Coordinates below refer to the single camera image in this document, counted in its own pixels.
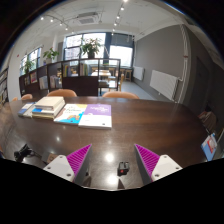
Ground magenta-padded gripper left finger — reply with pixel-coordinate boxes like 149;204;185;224
43;143;93;187

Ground medium potted plant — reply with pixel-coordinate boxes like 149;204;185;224
42;47;60;64

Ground wall bookshelf unit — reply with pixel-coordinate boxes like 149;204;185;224
0;68;9;106

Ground small potted plant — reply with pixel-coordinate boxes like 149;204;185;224
22;59;35;74

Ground stack of books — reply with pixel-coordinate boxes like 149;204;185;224
31;96;66;120

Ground ceiling air conditioner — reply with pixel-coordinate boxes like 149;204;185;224
75;12;100;25

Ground dark grey door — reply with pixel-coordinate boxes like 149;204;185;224
186;56;209;116

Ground light blue illustrated book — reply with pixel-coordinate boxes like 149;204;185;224
53;103;88;126

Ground side window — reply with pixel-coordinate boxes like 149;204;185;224
19;47;43;76

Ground black power strip cable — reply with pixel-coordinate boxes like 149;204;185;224
13;143;43;164

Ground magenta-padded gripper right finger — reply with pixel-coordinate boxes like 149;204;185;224
134;143;183;186

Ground large white radiator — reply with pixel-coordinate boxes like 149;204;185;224
149;69;181;102

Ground brown chair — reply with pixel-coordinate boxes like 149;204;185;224
198;109;218;133

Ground ceiling spotlights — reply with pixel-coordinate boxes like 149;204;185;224
39;0;131;32

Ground large potted plant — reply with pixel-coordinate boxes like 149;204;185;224
80;37;104;59

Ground blue picture book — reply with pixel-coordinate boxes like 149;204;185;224
200;133;218;162

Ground large window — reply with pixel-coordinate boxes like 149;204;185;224
63;32;135;68

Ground purple and white book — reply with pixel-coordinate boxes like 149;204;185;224
78;103;113;130

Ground dark divider shelf unit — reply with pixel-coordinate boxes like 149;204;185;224
18;58;122;98

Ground small black charger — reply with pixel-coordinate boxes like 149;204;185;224
117;161;130;177

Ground small white radiator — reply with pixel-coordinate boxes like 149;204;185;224
133;65;145;82

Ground thin white book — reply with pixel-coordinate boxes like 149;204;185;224
23;104;37;119

